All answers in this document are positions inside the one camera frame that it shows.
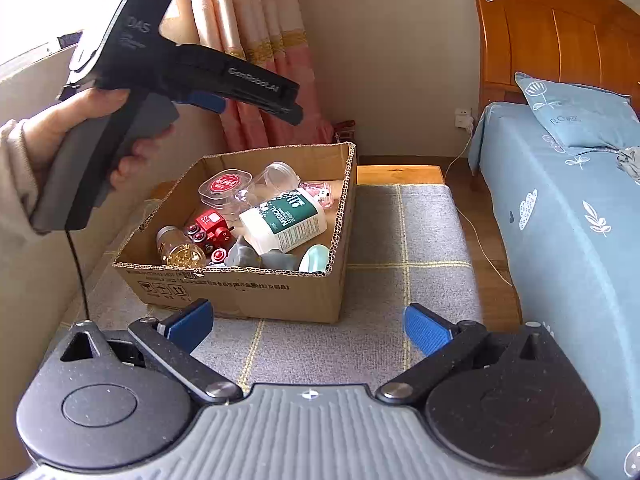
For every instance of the pink transparent toy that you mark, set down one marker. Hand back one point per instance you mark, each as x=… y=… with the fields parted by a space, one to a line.
x=320 y=191

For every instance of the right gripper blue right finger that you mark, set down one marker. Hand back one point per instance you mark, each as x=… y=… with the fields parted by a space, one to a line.
x=428 y=331

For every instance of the open cardboard box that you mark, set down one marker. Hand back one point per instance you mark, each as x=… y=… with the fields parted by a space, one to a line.
x=248 y=292

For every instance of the blue pillow near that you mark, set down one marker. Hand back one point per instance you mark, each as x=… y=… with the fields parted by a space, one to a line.
x=580 y=117

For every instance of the pink curtain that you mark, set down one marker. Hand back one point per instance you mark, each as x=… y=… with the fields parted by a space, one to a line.
x=268 y=33

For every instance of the white wall socket plug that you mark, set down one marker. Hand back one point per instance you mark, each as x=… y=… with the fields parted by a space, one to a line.
x=463 y=119

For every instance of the wooden headboard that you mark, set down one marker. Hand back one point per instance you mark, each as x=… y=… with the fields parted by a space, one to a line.
x=592 y=42

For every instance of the person's left hand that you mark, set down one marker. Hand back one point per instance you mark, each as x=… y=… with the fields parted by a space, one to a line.
x=44 y=133

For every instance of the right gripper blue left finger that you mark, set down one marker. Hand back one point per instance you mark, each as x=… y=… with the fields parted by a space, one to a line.
x=189 y=327

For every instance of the grey mouse figurine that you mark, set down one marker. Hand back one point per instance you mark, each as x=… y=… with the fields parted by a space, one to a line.
x=244 y=255

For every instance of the grey green checked mat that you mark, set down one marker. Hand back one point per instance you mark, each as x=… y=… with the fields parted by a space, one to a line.
x=406 y=246

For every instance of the mint green egg-shaped case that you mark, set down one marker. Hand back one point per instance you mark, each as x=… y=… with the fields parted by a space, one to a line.
x=315 y=259

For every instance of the red toy train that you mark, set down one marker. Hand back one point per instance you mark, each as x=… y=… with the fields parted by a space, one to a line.
x=210 y=231

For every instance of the beige sleeve forearm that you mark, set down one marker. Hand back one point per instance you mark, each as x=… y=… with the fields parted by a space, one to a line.
x=19 y=192

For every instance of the clear plastic cup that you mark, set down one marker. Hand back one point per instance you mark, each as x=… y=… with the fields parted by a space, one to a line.
x=275 y=179

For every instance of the black fidget cube red buttons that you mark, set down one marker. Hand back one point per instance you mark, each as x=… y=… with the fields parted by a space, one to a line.
x=218 y=257

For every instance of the crumpled grey cloth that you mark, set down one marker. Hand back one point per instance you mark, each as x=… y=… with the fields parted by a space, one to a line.
x=628 y=160

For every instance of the jar of golden capsules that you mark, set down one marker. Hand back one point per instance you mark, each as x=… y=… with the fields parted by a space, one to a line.
x=176 y=249

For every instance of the white medical bottle green label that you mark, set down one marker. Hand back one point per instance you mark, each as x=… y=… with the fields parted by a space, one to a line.
x=285 y=222

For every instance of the clear container with red label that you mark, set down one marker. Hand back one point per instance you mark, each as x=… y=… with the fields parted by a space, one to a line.
x=219 y=192

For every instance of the blue floral bedsheet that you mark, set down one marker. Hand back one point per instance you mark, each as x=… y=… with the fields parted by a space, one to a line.
x=570 y=226

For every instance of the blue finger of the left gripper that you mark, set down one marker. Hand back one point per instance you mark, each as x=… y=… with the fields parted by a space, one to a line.
x=203 y=100
x=205 y=69

